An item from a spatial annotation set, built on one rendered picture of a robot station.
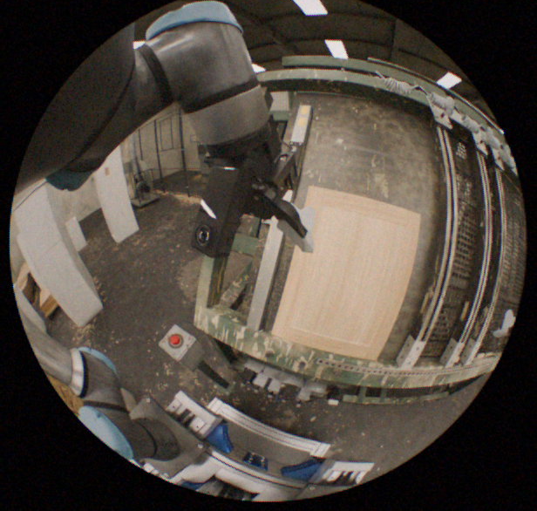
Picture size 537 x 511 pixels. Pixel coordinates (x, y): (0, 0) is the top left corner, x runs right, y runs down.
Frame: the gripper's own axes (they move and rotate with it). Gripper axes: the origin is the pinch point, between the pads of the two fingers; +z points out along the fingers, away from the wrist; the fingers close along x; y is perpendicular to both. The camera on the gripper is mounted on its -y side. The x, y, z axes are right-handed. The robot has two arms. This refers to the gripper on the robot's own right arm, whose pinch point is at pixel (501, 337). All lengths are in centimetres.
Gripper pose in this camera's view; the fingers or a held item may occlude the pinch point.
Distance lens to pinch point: 62.7
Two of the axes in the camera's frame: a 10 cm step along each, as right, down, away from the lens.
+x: -8.7, -2.8, 4.0
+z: 2.3, 5.0, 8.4
